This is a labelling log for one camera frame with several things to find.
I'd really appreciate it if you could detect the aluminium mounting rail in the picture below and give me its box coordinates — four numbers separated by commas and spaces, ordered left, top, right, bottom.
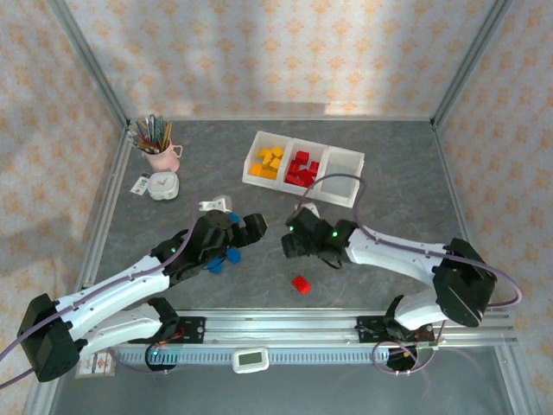
45, 307, 518, 348

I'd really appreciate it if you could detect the aluminium upright frame post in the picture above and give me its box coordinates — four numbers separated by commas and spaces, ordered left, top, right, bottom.
46, 0, 130, 129
430, 0, 515, 129

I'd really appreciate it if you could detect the aluminium table edge rail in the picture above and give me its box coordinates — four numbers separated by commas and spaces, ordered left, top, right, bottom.
431, 123, 496, 312
68, 124, 135, 315

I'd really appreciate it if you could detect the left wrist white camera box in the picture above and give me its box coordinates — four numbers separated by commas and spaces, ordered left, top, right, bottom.
198, 195, 233, 214

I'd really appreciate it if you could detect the aluminium frame member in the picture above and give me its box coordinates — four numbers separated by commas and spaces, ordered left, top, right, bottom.
494, 345, 535, 415
21, 380, 57, 415

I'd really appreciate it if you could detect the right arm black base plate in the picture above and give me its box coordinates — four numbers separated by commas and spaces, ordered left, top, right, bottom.
356, 315, 436, 346

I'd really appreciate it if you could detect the red pencil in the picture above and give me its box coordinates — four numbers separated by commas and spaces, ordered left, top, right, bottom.
128, 131, 155, 152

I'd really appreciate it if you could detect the white printed paper tag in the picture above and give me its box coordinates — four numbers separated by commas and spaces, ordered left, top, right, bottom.
130, 172, 152, 196

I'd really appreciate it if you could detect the grey slotted cable duct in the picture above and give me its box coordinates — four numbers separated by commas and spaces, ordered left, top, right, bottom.
63, 348, 505, 367

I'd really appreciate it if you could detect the playing card box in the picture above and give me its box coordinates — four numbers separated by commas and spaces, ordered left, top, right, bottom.
76, 350, 118, 380

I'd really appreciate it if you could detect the white alarm clock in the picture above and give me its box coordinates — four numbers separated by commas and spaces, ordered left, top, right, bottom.
148, 171, 181, 202

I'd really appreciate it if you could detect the pink mug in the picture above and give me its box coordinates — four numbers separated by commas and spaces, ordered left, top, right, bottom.
142, 140, 185, 173

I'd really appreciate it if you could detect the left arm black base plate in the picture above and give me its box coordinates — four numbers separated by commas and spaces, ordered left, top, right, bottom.
127, 316, 207, 346

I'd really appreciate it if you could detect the white digital timer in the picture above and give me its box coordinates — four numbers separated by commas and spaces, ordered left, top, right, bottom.
232, 347, 270, 375

